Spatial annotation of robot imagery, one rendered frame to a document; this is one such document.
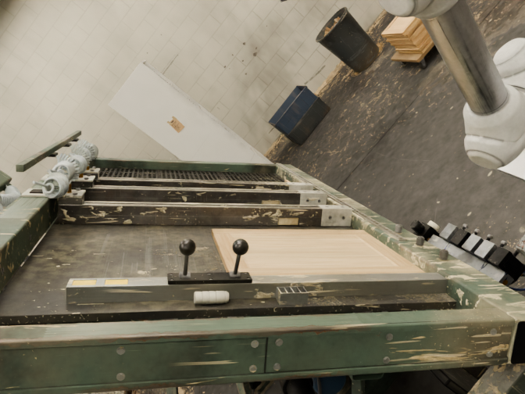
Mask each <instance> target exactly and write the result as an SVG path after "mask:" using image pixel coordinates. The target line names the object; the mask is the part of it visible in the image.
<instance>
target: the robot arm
mask: <svg viewBox="0 0 525 394"><path fill-rule="evenodd" d="M378 2H379V3H380V5H381V6H382V7H383V8H384V9H385V10H386V11H387V12H389V13H390V14H392V15H394V16H398V17H411V16H414V17H416V18H418V19H421V20H422V22H423V25H424V26H425V28H426V29H427V32H428V34H429V35H430V37H431V39H432V41H433V42H434V44H435V46H436V48H437V50H438V51H439V53H440V55H441V57H442V59H443V60H444V62H445V64H446V66H447V67H448V69H449V71H450V73H451V75H452V76H453V78H454V80H455V82H456V83H457V85H458V87H459V90H460V91H461V92H462V95H463V97H464V98H465V100H466V104H465V106H464V109H463V117H464V122H465V132H466V137H465V139H464V145H465V150H466V154H467V155H468V157H469V158H470V160H471V161H473V162H474V163H476V164H477V165H480V166H482V167H486V168H489V169H498V168H500V167H505V166H506V165H508V164H510V163H511V162H512V161H513V160H514V159H516V158H517V157H518V156H519V155H520V154H521V152H522V151H523V150H524V149H525V38H516V39H513V40H511V41H509V42H507V43H506V44H505V45H503V46H502V47H501V48H500V49H499V50H498V51H497V52H496V54H495V56H494V58H493V59H492V57H491V54H490V52H489V50H488V47H487V46H486V44H485V41H484V39H483V37H482V35H481V32H480V30H479V28H478V26H477V23H476V21H475V19H474V18H473V14H472V13H471V11H470V7H469V6H468V4H467V2H466V0H378Z"/></svg>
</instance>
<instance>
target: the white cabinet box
mask: <svg viewBox="0 0 525 394"><path fill-rule="evenodd" d="M108 105H109V106H110V107H112V108H113V109H114V110H115V111H117V112H118V113H119V114H121V115H122V116H124V117H125V118H126V119H127V120H129V121H130V122H131V123H132V124H134V125H135V126H136V127H138V128H139V129H141V130H142V131H143V132H145V133H146V134H147V135H148V136H150V137H151V138H153V139H154V140H155V141H157V142H158V143H159V144H160V145H162V146H163V147H164V148H166V149H167V150H169V151H170V152H171V153H173V154H174V155H175V156H176V157H178V158H179V159H181V160H186V161H206V162H228V163H268V164H273V163H272V162H270V161H269V160H268V159H267V158H266V157H265V156H264V155H262V154H261V153H260V152H258V151H257V150H256V149H254V148H253V147H252V146H251V145H250V144H249V143H247V142H246V141H245V140H244V139H243V138H241V137H240V136H239V135H237V134H236V133H235V132H233V131H232V130H231V129H230V128H229V127H228V126H226V125H225V124H224V123H222V122H221V121H220V120H219V119H217V118H216V117H215V116H213V115H212V114H211V113H210V112H209V111H208V110H207V109H205V108H204V107H203V106H201V105H200V104H199V103H198V102H196V101H195V100H194V99H193V98H192V97H191V96H189V95H188V94H187V93H185V92H184V91H183V90H181V89H180V88H179V87H178V86H176V85H175V84H174V83H173V82H172V81H171V80H169V79H168V78H167V77H165V76H164V75H163V74H162V73H160V72H159V71H158V70H157V69H156V68H155V67H153V66H152V65H151V64H150V63H148V62H147V61H146V60H144V61H141V62H140V63H139V64H138V65H137V67H136V68H135V70H134V71H133V73H132V74H131V75H130V76H129V77H128V79H127V80H126V82H125V83H124V84H123V86H122V87H121V88H120V90H119V91H118V92H117V93H116V95H115V96H114V97H113V99H112V100H111V101H110V103H109V104H108Z"/></svg>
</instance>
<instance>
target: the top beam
mask: <svg viewBox="0 0 525 394"><path fill-rule="evenodd" d="M89 162H90V163H89V168H92V167H94V166H95V159H93V160H92V161H89ZM31 188H40V189H42V186H40V185H37V184H34V185H33V186H32V187H31ZM58 215H59V198H57V199H50V198H48V197H22V196H20V197H19V198H17V199H16V200H15V201H13V202H12V203H11V204H10V205H8V206H7V207H6V208H4V210H3V211H1V212H0V292H1V291H2V290H3V288H4V287H5V286H6V284H7V283H8V282H9V280H10V279H11V277H12V276H13V275H14V274H15V273H16V271H17V270H18V268H19V267H20V265H21V264H22V263H23V261H24V260H25V259H26V258H27V256H28V255H29V254H30V252H31V251H32V249H33V248H34V247H35V246H36V244H37V243H38V242H39V240H40V239H41V237H42V236H43V235H44V233H45V232H46V231H47V230H48V228H49V227H50V226H51V224H52V223H53V221H54V220H55V219H56V217H57V216H58Z"/></svg>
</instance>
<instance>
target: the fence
mask: <svg viewBox="0 0 525 394"><path fill-rule="evenodd" d="M251 277H252V283H234V284H195V285H168V281H167V277H164V278H71V279H70V280H69V282H68V284H67V286H66V303H122V302H151V301H179V300H194V293H195V292H207V291H224V292H225V291H227V292H229V299H263V298H276V291H277V287H297V286H304V288H305V290H306V291H307V292H308V293H309V297H321V296H376V295H404V294H433V293H446V288H447V283H448V279H447V278H445V277H443V276H442V275H440V274H439V273H399V274H305V275H258V276H251ZM85 280H96V284H95V285H72V284H73V281H85ZM105 280H128V284H127V285H105Z"/></svg>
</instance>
